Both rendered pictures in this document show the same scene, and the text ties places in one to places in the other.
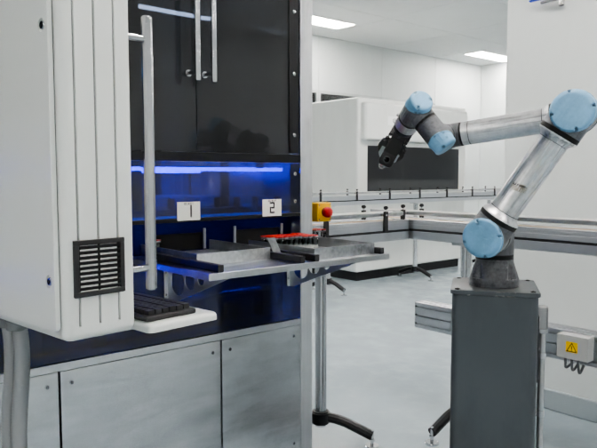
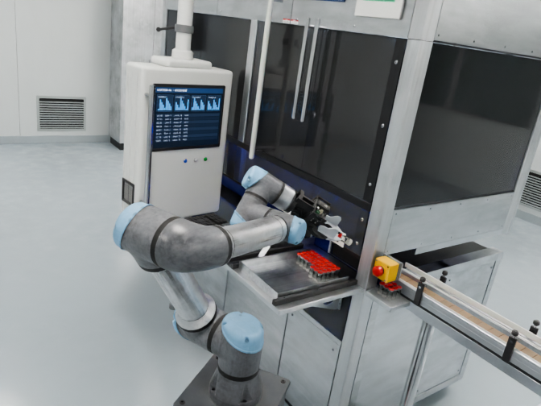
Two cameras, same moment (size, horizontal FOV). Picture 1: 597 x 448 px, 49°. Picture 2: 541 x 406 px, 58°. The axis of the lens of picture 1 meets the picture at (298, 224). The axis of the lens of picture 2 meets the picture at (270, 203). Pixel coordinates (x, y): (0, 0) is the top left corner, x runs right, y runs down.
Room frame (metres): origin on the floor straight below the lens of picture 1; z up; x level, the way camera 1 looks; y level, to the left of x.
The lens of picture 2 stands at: (2.11, -1.74, 1.77)
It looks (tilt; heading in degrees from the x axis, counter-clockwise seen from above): 20 degrees down; 93
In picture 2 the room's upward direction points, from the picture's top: 8 degrees clockwise
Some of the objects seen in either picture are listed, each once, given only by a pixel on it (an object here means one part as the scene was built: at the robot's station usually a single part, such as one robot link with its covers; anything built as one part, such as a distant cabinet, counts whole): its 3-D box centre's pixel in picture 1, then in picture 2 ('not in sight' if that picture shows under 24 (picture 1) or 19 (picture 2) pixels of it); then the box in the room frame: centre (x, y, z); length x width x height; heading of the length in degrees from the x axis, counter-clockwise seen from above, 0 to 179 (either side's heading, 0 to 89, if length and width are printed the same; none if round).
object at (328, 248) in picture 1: (310, 246); (293, 272); (2.16, -0.04, 0.90); 0.34 x 0.26 x 0.04; 40
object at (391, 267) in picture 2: (318, 212); (386, 268); (2.49, -0.08, 1.00); 0.08 x 0.07 x 0.07; 40
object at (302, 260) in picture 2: (293, 242); (311, 267); (2.22, 0.02, 0.90); 0.18 x 0.02 x 0.05; 130
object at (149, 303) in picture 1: (124, 301); (188, 225); (1.63, 0.44, 0.82); 0.40 x 0.14 x 0.02; 48
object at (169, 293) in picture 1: (195, 290); not in sight; (1.91, 0.30, 0.80); 0.34 x 0.03 x 0.13; 40
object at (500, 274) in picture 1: (494, 268); (237, 377); (2.03, -0.62, 0.84); 0.15 x 0.15 x 0.10
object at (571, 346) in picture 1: (575, 347); not in sight; (2.37, -1.02, 0.50); 0.12 x 0.05 x 0.09; 40
